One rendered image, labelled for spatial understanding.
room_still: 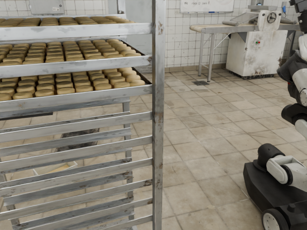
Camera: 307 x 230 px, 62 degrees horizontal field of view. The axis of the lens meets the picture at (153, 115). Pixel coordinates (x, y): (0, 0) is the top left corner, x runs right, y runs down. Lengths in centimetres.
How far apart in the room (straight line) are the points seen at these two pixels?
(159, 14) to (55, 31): 27
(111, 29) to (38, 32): 18
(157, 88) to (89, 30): 25
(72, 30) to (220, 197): 172
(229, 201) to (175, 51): 371
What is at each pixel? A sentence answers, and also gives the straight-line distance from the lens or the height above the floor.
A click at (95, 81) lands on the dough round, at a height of 115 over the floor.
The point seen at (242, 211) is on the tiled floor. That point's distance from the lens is 206.
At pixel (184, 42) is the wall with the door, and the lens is 531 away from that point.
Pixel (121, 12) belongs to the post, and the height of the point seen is 134.
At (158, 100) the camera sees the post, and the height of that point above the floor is 111.
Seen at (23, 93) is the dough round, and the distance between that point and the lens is 81.
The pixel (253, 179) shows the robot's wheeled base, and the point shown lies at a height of 17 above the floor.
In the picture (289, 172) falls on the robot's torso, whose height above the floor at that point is 34.
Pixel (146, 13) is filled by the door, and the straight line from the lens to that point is 504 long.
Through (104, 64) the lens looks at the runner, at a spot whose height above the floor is 123.
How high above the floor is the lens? 140
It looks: 25 degrees down
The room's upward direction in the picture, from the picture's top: straight up
